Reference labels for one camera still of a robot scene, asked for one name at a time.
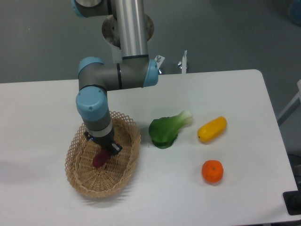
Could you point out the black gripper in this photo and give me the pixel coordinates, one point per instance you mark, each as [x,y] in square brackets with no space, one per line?
[106,142]

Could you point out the purple sweet potato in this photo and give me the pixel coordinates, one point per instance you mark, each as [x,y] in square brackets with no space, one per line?
[101,158]

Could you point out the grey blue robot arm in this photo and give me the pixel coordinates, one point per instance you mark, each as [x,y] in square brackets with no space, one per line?
[95,79]

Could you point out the woven wicker basket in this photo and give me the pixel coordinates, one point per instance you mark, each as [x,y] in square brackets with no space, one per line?
[110,178]

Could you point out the green bok choy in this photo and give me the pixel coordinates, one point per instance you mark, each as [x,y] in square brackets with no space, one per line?
[164,131]

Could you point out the yellow mango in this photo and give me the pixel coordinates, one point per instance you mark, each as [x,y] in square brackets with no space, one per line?
[212,129]

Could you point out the orange tangerine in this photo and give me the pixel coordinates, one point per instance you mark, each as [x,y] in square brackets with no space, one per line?
[212,171]

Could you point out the black box at table edge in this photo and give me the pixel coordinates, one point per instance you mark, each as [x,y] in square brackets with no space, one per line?
[293,202]

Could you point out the white furniture leg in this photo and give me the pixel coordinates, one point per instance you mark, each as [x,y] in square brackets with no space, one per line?
[292,105]

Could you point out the white metal base frame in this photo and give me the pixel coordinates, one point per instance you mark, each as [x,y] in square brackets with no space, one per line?
[182,65]

